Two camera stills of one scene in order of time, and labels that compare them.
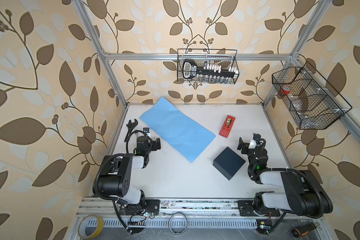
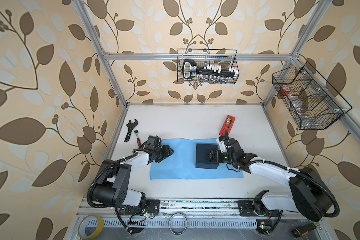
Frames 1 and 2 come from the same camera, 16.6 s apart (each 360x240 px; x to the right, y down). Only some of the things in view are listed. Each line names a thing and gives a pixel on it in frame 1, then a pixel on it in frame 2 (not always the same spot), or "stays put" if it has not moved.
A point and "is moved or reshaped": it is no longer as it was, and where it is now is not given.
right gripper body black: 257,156 -> 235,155
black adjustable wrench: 130,126 stays put
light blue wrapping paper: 187,136 -> 182,164
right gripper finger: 241,143 -> 212,156
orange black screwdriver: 303,230 stays put
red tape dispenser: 227,126 stays put
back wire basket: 204,66 stays put
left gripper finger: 158,144 -> 167,151
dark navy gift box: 228,162 is moved or reshaped
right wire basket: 308,97 stays put
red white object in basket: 285,90 stays put
